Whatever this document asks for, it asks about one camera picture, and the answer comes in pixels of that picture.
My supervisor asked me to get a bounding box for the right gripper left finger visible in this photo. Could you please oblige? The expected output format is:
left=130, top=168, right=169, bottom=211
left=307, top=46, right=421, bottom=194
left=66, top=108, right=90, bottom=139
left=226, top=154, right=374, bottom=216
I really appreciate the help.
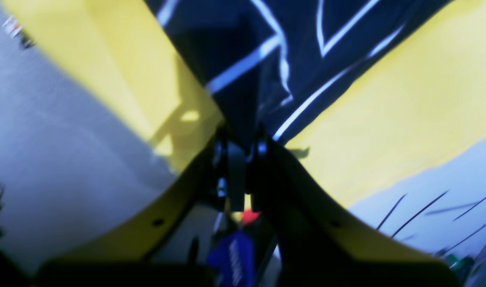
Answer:
left=47, top=132, right=247, bottom=275

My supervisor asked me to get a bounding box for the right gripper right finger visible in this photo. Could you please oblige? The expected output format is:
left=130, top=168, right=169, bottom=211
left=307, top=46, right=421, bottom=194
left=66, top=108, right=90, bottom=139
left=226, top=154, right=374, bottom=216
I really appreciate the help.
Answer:
left=249, top=131, right=447, bottom=275

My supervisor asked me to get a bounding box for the navy white striped T-shirt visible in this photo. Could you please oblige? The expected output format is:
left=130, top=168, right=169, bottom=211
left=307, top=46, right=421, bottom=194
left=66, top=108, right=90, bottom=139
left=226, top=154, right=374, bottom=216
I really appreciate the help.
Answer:
left=146, top=0, right=448, bottom=147

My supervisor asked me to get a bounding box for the blue black bar clamp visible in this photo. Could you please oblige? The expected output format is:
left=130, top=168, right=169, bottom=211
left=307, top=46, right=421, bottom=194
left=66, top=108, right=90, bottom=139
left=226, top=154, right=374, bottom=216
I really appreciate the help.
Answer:
left=206, top=209, right=261, bottom=287

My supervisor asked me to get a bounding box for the yellow table cloth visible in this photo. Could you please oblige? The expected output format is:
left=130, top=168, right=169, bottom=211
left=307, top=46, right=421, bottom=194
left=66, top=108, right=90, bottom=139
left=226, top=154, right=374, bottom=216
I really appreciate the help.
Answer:
left=0, top=0, right=486, bottom=206

